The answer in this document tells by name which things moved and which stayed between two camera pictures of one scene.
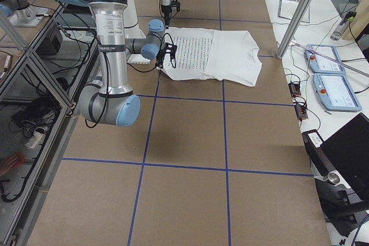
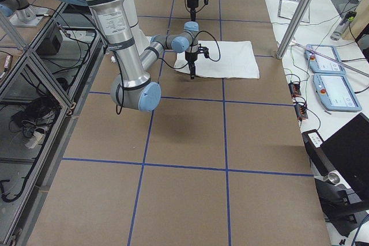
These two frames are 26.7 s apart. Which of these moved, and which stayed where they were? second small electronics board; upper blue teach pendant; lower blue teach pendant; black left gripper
Moved: black left gripper
Stayed: lower blue teach pendant; second small electronics board; upper blue teach pendant
